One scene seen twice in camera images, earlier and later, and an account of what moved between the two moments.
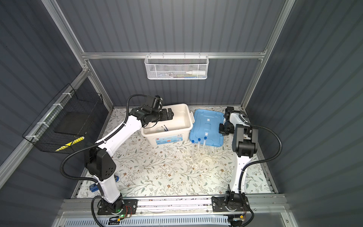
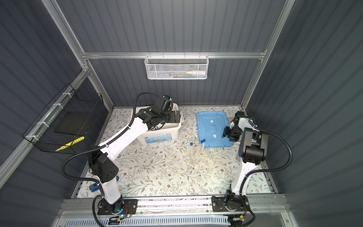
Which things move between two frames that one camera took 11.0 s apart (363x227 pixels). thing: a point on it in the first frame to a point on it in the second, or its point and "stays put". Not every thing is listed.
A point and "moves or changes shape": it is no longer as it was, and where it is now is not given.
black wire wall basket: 63,126 stays put
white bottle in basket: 201,72 stays put
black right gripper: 222,131 to 227,133
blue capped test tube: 193,142 moves or changes shape
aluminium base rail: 262,206 stays put
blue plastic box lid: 205,123 moves or changes shape
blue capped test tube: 199,139 moves or changes shape
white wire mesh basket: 176,67 stays put
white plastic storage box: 170,132 moves or changes shape
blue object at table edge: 94,187 stays put
